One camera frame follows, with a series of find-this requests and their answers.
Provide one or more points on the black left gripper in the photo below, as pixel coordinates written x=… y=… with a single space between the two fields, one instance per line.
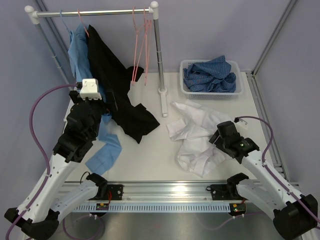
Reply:
x=107 y=107

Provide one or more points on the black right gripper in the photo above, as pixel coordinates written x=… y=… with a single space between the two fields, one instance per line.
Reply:
x=219 y=145

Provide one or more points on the white shirt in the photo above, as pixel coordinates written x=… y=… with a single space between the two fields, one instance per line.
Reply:
x=199 y=123

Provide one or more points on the blue checked shirt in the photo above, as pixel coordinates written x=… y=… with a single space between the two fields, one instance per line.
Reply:
x=213 y=76

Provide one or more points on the pink hanger of checked shirt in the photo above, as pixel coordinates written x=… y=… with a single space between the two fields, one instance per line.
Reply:
x=137 y=55

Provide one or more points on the pink hanger of white shirt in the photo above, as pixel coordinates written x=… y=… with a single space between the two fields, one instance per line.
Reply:
x=147 y=23

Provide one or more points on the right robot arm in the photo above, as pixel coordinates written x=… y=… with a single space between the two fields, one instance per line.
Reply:
x=292 y=213

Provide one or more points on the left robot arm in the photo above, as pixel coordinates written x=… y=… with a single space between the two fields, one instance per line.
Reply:
x=40 y=214

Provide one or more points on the black shirt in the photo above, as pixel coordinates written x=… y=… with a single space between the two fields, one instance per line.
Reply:
x=136 y=121

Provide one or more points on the light blue shirt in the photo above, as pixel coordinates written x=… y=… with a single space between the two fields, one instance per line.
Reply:
x=107 y=155

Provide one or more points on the pink hanger of black shirt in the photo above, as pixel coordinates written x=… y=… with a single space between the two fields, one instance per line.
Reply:
x=83 y=24

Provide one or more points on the blue hanger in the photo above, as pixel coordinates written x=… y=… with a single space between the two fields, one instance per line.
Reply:
x=62 y=19

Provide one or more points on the white plastic basket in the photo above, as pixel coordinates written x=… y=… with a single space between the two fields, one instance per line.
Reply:
x=211 y=95

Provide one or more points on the white clothes rack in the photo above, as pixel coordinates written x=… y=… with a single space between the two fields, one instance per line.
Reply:
x=153 y=9

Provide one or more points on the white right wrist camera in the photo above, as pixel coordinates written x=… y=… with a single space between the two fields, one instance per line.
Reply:
x=241 y=123

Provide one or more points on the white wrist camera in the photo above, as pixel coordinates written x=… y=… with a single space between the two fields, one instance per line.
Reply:
x=90 y=89
x=241 y=123

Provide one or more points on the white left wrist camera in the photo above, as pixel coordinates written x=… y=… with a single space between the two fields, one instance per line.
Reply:
x=90 y=89

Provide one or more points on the aluminium frame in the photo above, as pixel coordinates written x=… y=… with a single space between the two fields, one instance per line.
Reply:
x=241 y=30

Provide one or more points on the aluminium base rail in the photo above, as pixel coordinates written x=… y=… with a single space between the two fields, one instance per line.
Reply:
x=166 y=191

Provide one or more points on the white slotted cable duct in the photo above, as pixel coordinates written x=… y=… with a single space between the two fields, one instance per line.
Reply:
x=163 y=207

